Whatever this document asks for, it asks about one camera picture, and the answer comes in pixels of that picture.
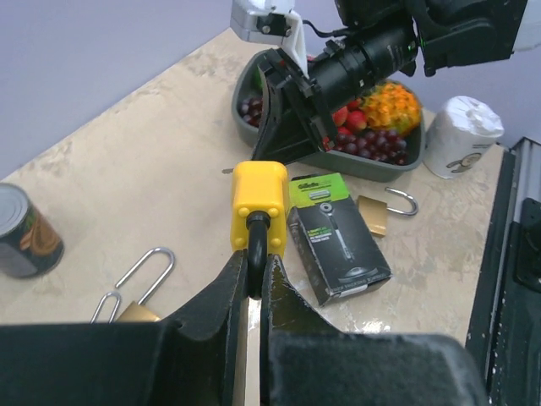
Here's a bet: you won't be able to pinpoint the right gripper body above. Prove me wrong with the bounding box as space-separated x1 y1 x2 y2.
257 49 336 152

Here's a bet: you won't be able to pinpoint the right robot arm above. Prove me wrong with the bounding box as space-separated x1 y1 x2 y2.
252 1 540 164

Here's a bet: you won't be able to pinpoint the orange spiky fruit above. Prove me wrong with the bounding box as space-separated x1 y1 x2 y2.
360 80 422 138

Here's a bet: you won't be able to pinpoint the tin can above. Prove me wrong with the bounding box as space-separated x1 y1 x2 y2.
1 183 64 278

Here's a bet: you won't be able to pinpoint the long shackle brass padlock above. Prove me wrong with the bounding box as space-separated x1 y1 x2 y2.
114 246 176 322

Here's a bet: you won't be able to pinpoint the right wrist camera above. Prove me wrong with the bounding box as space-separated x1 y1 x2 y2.
230 0 309 78

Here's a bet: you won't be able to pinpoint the white paper cup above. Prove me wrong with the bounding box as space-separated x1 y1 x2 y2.
424 96 505 179

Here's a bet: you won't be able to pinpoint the large brass padlock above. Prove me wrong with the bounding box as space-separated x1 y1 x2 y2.
357 187 418 238

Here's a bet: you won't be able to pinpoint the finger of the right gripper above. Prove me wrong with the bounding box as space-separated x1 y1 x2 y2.
251 69 325 165

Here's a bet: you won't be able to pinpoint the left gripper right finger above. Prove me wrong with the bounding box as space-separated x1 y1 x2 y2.
260 255 489 405

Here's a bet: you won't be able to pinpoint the black green razor box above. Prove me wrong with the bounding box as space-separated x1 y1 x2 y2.
287 173 392 306

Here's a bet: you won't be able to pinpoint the dark grape bunch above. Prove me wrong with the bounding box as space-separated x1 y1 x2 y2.
236 96 410 166

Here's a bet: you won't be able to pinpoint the small brass padlock keys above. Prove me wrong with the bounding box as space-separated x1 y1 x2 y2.
90 291 123 323

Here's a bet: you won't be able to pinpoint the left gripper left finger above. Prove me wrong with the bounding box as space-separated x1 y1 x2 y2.
1 251 248 405

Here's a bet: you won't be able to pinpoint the small red fruits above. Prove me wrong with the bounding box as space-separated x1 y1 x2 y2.
331 99 368 133

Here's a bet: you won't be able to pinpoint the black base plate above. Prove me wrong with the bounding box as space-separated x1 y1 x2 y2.
466 138 540 405

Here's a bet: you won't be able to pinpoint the grey fruit tray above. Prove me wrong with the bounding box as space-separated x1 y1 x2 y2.
231 51 426 183

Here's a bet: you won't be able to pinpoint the yellow padlock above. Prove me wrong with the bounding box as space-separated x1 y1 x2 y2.
230 161 289 299

